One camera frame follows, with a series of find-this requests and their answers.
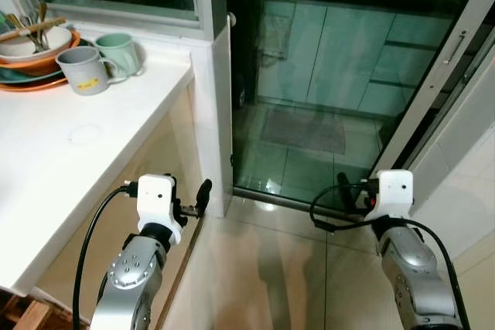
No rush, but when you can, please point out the white topped counter cabinet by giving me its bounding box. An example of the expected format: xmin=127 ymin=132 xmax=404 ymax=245
xmin=0 ymin=32 xmax=206 ymax=323

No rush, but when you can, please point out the pale green mug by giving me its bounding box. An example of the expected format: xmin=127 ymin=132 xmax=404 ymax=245
xmin=94 ymin=32 xmax=144 ymax=80

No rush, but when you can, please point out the wooden chopstick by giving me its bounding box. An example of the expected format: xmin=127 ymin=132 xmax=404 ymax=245
xmin=0 ymin=18 xmax=67 ymax=42

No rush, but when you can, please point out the white bowl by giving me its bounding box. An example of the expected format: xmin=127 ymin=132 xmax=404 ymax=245
xmin=0 ymin=27 xmax=74 ymax=59

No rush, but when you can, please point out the glass sliding door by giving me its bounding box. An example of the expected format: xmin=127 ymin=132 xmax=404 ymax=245
xmin=228 ymin=0 xmax=495 ymax=219

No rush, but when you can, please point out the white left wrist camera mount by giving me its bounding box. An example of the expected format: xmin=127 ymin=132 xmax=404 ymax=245
xmin=136 ymin=175 xmax=183 ymax=246

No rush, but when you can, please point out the grey floor mat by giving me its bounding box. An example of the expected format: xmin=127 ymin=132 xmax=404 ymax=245
xmin=261 ymin=108 xmax=349 ymax=155

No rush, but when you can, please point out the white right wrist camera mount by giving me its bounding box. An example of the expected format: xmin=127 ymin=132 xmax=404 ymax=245
xmin=364 ymin=169 xmax=415 ymax=223

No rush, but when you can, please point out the orange plate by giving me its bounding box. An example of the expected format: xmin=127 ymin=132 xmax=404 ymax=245
xmin=0 ymin=75 xmax=70 ymax=94

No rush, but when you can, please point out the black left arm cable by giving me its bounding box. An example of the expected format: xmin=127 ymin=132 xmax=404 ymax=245
xmin=71 ymin=183 xmax=140 ymax=327

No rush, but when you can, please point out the metal door handle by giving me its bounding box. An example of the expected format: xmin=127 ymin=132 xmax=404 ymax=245
xmin=445 ymin=30 xmax=469 ymax=65

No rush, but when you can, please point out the grey mug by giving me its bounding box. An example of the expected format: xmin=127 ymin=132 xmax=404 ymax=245
xmin=56 ymin=46 xmax=128 ymax=97

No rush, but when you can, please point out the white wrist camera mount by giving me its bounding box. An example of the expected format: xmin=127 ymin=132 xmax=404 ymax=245
xmin=364 ymin=169 xmax=415 ymax=223
xmin=136 ymin=175 xmax=183 ymax=246

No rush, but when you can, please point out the orange bowl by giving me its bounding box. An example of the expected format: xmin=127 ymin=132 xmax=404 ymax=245
xmin=0 ymin=30 xmax=82 ymax=77

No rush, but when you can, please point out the wooden spoon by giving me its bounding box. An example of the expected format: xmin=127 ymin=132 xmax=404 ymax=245
xmin=34 ymin=2 xmax=50 ymax=49

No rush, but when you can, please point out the white door post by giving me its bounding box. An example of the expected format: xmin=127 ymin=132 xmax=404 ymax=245
xmin=189 ymin=0 xmax=234 ymax=219

